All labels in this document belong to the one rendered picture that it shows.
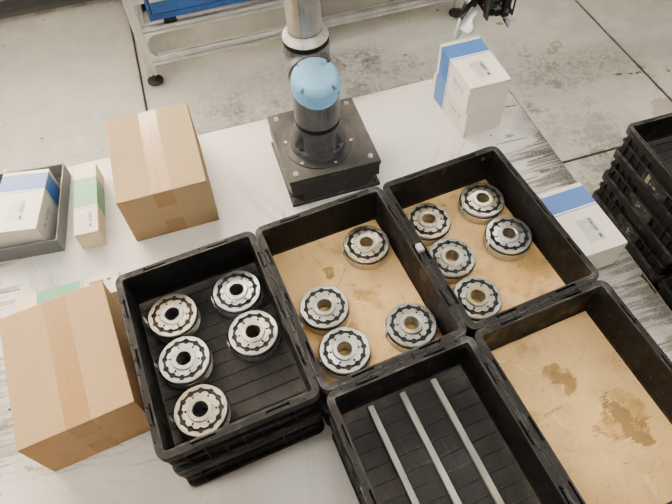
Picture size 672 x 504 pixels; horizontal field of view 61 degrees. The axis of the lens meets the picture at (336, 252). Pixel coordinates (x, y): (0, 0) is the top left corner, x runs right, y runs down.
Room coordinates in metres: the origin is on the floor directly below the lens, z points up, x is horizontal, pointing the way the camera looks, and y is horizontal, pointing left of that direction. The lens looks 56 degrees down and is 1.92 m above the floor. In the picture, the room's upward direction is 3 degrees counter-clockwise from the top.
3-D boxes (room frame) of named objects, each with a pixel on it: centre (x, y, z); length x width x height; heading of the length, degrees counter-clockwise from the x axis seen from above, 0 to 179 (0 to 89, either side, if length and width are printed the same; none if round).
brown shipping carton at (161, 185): (1.06, 0.45, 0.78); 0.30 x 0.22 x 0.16; 15
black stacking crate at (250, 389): (0.50, 0.25, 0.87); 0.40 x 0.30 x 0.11; 20
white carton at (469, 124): (1.31, -0.41, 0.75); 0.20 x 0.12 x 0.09; 19
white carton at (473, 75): (1.31, -0.41, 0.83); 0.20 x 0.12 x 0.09; 15
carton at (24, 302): (0.71, 0.64, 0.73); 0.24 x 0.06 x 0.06; 105
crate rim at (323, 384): (0.60, -0.03, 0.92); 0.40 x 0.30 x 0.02; 20
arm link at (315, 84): (1.11, 0.03, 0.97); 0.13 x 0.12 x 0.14; 7
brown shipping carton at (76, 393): (0.49, 0.56, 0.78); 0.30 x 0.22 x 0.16; 22
